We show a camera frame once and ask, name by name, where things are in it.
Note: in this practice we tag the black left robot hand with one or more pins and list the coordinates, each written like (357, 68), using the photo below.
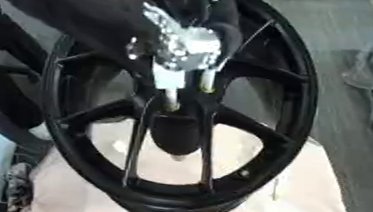
(83, 9)

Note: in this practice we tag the white pin with flat head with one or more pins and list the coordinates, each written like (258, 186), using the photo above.
(168, 79)
(207, 80)

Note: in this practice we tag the black spoked wheel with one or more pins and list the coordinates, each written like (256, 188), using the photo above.
(290, 99)

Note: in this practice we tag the grey cloth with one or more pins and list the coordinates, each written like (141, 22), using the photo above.
(361, 72)

